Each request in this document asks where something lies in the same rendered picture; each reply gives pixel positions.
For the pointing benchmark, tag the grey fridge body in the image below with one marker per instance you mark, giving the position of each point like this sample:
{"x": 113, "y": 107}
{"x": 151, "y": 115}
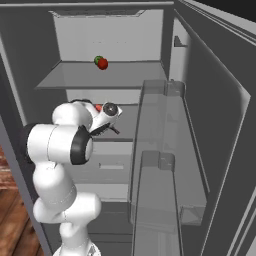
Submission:
{"x": 30, "y": 50}

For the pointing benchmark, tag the small clear door bin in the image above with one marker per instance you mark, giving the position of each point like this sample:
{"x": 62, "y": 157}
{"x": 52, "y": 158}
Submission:
{"x": 156, "y": 213}

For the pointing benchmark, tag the grey fridge door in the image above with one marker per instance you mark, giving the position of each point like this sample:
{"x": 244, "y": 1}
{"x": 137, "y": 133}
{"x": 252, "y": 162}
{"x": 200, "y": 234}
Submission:
{"x": 216, "y": 110}

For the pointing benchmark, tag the red vegetable with green top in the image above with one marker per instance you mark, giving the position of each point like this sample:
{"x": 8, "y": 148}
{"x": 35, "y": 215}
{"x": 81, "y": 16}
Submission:
{"x": 103, "y": 63}

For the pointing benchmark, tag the large clear door bin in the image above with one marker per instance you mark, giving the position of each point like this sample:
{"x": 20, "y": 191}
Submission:
{"x": 156, "y": 133}

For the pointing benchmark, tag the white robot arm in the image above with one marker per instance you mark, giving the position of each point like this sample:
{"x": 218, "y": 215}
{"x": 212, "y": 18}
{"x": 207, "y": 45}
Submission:
{"x": 60, "y": 146}

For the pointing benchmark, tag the grey fridge drawer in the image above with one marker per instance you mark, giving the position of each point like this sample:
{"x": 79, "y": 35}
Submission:
{"x": 113, "y": 183}

